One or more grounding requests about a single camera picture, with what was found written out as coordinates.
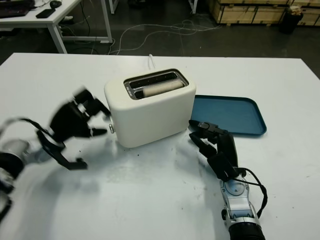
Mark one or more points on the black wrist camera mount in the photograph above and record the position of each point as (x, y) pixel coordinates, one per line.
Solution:
(222, 166)
(72, 163)

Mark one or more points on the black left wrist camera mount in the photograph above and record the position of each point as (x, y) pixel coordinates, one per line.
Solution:
(72, 163)

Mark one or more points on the white office desk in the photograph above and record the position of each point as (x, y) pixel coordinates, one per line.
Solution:
(57, 21)

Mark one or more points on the wooden crate stack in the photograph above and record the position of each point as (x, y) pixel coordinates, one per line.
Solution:
(247, 13)

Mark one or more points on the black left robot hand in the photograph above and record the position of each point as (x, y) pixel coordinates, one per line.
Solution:
(67, 120)

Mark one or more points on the white table frame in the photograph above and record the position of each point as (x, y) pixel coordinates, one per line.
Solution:
(112, 6)

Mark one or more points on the black keyboard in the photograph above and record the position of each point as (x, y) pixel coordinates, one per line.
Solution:
(15, 10)

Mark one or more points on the white power strip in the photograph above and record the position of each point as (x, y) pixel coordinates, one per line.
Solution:
(68, 20)

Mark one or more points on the pale slice of bread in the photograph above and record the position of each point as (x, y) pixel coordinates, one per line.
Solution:
(162, 88)

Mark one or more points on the black smartphone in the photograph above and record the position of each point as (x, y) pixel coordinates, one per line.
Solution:
(45, 13)

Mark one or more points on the blue plastic tray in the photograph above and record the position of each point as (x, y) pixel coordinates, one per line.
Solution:
(232, 110)

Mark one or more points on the white two-slot toaster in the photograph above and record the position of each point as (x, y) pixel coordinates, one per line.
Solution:
(152, 122)

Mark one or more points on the black computer mouse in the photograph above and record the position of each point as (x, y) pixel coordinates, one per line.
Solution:
(55, 3)

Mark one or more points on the pale wooden crate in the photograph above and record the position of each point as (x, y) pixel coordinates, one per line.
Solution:
(311, 17)

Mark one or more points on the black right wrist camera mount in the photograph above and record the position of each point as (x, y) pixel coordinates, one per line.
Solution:
(222, 166)

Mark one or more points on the black waste bin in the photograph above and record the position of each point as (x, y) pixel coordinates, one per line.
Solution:
(291, 22)

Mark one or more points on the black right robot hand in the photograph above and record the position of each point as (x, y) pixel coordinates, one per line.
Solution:
(228, 147)

